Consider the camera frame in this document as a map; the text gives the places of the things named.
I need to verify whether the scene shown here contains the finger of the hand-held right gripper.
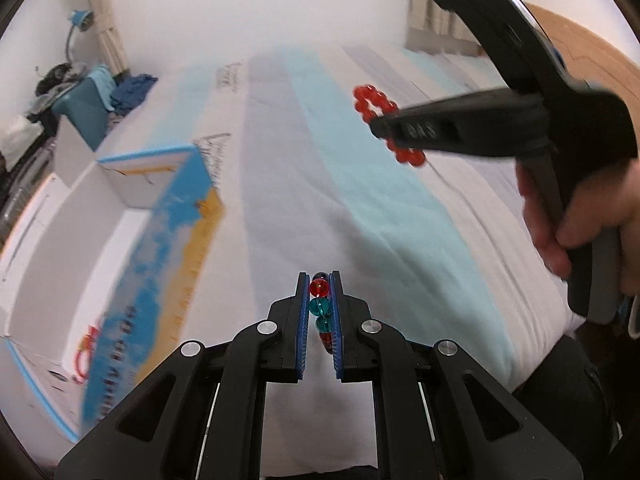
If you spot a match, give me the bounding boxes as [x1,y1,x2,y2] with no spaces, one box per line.
[370,87,552,159]

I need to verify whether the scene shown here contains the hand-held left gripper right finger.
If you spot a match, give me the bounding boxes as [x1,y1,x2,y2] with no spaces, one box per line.
[329,270,584,480]

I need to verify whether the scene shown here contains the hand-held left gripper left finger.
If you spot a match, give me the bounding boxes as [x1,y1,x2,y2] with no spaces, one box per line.
[55,272,308,480]

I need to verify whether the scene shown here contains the multicolour bead bracelet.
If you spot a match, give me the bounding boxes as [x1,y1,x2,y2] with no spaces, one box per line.
[309,272,335,357]

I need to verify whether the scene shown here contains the red bead bracelet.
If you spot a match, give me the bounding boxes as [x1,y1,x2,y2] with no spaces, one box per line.
[352,84,429,166]

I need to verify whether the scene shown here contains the white cardboard box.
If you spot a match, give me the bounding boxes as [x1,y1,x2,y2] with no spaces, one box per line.
[0,142,227,445]

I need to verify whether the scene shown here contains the person's right hand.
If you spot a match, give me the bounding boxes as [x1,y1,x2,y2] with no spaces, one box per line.
[516,156,640,302]

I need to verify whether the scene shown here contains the wooden headboard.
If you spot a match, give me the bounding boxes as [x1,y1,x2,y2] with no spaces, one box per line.
[524,2,640,107]

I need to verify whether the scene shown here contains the cream curtain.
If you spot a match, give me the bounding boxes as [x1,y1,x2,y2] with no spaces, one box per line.
[406,0,484,57]
[81,0,132,79]

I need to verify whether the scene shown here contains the striped bedsheet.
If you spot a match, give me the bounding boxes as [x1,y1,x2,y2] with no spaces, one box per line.
[95,42,587,477]

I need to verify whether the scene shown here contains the person's dark trousers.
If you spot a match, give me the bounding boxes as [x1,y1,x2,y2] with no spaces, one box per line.
[510,332,627,480]

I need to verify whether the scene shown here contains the blue clothes heap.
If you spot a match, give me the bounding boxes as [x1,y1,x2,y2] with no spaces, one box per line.
[111,74,159,114]

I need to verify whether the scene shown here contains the teal storage box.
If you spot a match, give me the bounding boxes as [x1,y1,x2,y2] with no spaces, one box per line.
[52,64,119,152]

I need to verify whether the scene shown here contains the grey ribbed suitcase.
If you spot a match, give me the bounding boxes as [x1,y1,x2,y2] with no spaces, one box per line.
[0,140,53,253]

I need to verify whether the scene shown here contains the blue desk lamp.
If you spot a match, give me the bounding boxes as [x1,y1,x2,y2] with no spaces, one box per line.
[64,8,97,69]

